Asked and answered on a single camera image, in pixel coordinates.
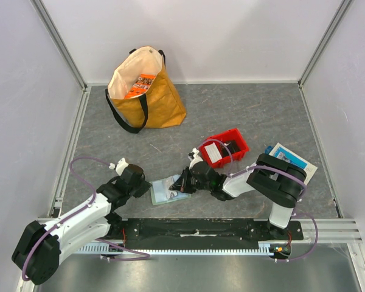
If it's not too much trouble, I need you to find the left aluminium frame post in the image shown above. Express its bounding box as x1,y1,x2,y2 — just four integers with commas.
30,0,88,89

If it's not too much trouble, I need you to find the red plastic bin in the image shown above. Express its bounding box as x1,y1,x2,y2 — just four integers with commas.
198,128,250,169

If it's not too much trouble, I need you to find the aluminium frame post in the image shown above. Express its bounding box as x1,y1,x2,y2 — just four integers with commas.
297,0,355,89
30,0,88,89

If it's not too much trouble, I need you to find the right aluminium frame post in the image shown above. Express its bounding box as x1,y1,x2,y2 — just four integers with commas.
297,0,355,89

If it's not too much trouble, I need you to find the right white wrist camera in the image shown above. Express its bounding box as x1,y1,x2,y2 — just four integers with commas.
188,148,203,169

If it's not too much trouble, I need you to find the orange printed box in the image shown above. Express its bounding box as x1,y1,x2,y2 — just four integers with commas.
124,74,156,99

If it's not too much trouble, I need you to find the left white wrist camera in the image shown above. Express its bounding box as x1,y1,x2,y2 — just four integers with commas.
109,158,129,176

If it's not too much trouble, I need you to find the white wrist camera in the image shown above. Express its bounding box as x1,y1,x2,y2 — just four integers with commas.
188,148,203,169
109,158,129,176

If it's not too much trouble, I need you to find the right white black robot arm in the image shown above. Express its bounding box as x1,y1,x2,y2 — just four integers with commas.
169,153,307,240

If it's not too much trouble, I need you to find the white credit card stack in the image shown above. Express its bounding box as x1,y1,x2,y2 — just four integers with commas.
204,143,222,164

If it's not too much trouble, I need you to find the small black object in bin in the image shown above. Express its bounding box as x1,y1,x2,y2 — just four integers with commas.
223,140,240,155

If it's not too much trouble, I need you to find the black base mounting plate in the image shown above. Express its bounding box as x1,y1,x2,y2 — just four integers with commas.
107,218,304,242

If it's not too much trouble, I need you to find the blue razor package box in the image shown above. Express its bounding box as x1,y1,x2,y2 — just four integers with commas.
264,143,318,185

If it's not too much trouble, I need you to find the grey slotted cable duct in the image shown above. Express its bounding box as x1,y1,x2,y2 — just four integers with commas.
74,242,274,257

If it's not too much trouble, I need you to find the mustard yellow tote bag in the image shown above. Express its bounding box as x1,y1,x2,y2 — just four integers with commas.
105,46,187,134

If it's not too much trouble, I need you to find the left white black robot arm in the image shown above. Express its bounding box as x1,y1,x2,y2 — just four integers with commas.
12,159,151,285

